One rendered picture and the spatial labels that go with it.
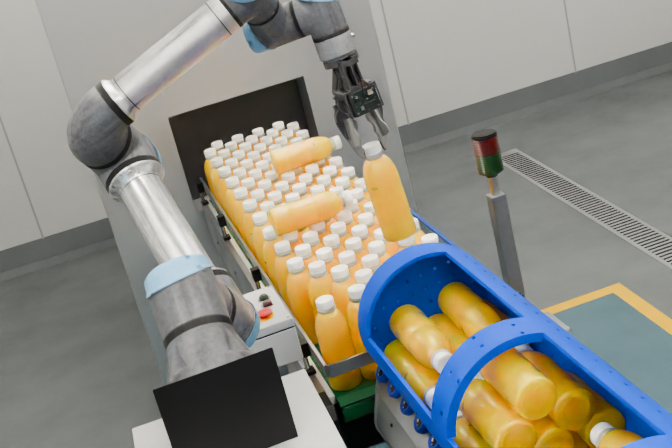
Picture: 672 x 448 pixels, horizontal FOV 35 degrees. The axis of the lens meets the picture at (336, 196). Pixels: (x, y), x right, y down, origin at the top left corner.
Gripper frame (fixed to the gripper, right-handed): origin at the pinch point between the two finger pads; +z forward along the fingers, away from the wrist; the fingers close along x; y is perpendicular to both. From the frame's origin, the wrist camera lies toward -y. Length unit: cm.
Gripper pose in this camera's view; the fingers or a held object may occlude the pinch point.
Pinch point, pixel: (371, 148)
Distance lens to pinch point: 216.7
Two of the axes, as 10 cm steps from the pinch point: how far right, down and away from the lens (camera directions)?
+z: 3.6, 9.0, 2.6
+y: 3.0, 1.5, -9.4
